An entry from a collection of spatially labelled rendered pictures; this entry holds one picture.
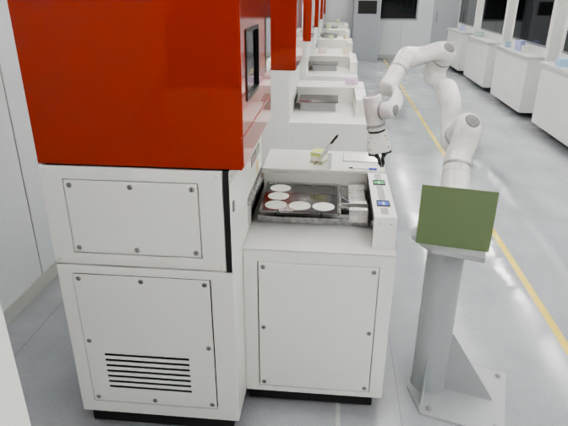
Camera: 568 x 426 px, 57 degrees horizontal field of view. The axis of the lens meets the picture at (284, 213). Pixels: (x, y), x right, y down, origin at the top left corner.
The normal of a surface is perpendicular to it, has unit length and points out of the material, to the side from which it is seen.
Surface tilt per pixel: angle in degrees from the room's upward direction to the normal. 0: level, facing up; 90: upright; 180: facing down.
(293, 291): 90
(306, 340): 90
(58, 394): 0
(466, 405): 0
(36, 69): 90
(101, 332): 90
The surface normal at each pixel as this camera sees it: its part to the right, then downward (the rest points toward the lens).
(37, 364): 0.00, -0.92
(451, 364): -0.38, 0.36
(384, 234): -0.10, 0.40
